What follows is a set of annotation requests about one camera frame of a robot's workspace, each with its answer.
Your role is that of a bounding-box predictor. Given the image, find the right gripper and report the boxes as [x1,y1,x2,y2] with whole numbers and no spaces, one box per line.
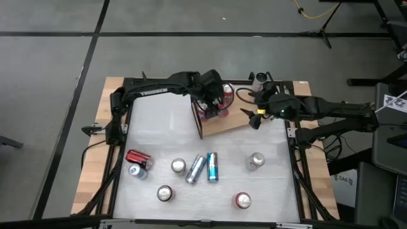
[240,82,302,130]

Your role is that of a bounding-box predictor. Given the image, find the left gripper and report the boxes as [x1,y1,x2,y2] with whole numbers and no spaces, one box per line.
[196,69,225,113]

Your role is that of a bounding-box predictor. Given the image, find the white Celsius Peach Vibe can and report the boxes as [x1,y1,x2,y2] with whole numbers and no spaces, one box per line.
[253,72,270,87]

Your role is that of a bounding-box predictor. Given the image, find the silver Diet Coke can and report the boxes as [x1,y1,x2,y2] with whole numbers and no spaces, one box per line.
[245,151,266,172]
[170,158,187,176]

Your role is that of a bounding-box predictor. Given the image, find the blue silver Red Bull can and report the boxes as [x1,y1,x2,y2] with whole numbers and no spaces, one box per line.
[185,154,207,185]
[206,151,219,183]

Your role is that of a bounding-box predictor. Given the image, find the dark red soda can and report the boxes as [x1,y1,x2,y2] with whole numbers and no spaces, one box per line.
[125,149,154,170]
[156,184,176,203]

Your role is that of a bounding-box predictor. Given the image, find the black floor tape strip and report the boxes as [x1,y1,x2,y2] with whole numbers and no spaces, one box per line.
[0,31,394,38]
[31,0,111,220]

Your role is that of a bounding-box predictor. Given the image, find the wooden table side board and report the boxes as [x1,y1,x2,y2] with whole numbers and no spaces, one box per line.
[291,81,340,221]
[70,76,134,217]

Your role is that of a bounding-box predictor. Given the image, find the blue and white can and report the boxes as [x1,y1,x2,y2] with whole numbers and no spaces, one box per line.
[128,163,149,181]

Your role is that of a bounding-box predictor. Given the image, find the black tripod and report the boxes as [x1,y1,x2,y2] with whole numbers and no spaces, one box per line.
[300,1,343,49]

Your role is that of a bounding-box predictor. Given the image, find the white labelled box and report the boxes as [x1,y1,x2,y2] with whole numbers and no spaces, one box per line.
[330,173,359,208]

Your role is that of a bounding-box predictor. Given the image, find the grey cabinet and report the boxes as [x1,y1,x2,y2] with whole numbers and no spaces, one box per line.
[370,82,407,176]

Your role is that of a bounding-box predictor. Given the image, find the white paper sheet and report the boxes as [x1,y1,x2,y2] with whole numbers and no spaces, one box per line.
[383,94,407,115]

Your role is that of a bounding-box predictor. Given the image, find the wooden shelf with black frame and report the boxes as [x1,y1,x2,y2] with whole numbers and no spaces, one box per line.
[190,90,265,140]

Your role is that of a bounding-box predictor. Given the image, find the right gripper cable loop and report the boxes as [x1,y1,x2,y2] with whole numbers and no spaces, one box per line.
[234,87,256,105]

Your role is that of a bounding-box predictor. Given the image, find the black aluminium table frame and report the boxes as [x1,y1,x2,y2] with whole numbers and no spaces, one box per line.
[76,71,340,223]

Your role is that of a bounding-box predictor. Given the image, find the yellow floor cable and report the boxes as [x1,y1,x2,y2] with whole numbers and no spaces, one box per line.
[294,0,341,20]

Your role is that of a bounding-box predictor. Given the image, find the black camera gantry bar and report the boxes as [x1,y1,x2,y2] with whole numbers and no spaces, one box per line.
[0,214,407,229]

